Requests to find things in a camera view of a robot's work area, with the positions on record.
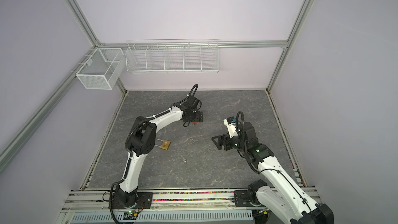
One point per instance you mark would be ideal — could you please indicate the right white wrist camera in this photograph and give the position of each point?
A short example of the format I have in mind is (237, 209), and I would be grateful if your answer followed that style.
(230, 123)

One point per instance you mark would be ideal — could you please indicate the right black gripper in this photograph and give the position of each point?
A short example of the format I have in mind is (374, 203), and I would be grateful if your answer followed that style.
(227, 138)

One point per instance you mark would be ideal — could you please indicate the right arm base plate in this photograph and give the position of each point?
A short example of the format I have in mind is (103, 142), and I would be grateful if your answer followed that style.
(244, 198)

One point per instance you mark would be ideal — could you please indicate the white vented cable duct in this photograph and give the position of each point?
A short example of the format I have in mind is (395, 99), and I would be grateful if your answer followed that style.
(164, 217)

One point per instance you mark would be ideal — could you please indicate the white mesh box basket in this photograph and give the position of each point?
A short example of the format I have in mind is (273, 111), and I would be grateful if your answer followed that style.
(102, 69)

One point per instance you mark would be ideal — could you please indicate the long white wire basket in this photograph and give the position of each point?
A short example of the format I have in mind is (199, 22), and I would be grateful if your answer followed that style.
(172, 56)

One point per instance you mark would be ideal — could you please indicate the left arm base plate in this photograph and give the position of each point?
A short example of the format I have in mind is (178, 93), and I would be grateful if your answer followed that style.
(133, 200)

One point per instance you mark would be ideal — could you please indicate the aluminium front rail frame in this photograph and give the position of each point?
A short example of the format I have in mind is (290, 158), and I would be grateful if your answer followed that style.
(94, 201)

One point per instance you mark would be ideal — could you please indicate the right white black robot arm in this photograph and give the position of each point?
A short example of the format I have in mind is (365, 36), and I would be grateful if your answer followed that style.
(284, 198)

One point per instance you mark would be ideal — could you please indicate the brass padlock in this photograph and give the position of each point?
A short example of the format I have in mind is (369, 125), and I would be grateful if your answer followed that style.
(162, 144)

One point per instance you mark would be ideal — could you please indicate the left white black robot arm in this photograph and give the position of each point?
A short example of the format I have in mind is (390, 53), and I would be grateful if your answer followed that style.
(141, 141)

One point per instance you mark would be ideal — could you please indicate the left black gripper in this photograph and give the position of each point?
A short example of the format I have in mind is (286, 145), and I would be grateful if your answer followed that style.
(199, 117)

